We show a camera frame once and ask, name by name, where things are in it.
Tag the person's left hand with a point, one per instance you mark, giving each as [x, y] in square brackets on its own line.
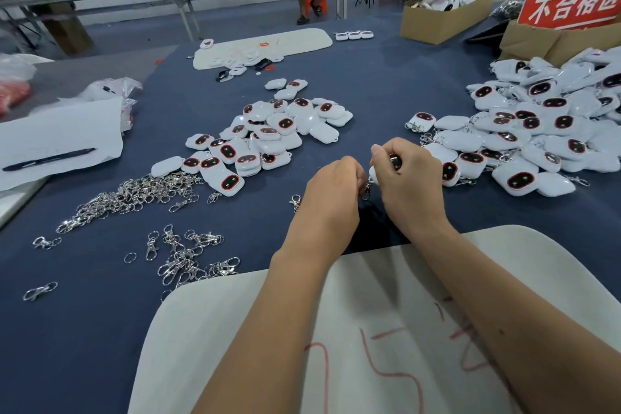
[325, 210]

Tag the open cardboard box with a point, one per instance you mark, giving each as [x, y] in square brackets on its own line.
[437, 26]

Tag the long white foam board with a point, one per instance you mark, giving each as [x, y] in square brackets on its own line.
[306, 42]

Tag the person's left forearm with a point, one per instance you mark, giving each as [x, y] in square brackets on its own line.
[257, 341]

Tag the white plastic bag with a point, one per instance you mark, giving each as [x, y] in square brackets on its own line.
[24, 64]

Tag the white paper sheet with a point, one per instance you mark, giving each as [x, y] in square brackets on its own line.
[58, 130]

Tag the person's right hand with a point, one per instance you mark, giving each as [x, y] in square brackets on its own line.
[412, 186]

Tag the orange bag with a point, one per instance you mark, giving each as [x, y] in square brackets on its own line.
[14, 96]

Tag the black pen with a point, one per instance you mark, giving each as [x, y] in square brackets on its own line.
[48, 158]

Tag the flat brown cardboard box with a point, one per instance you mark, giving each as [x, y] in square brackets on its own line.
[537, 43]

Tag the person's right forearm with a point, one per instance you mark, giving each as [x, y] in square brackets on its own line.
[524, 317]

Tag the white foam board red marks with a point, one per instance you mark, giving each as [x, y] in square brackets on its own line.
[398, 317]

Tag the white tag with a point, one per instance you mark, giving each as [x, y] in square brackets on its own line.
[374, 174]

